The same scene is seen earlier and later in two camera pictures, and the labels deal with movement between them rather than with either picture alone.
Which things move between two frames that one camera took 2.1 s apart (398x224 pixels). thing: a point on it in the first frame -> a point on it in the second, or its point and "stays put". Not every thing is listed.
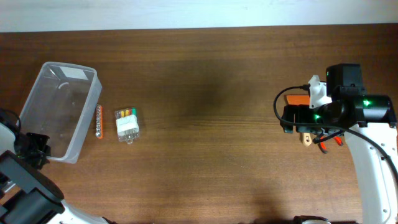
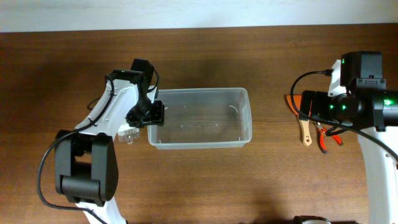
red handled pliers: x=323 y=147 stays put
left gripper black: x=41 y=140 -> x=157 y=118
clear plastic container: x=61 y=106 -> x=203 y=117
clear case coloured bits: x=127 y=124 stays put
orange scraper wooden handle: x=301 y=99 stays put
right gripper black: x=301 y=112 -> x=318 y=99
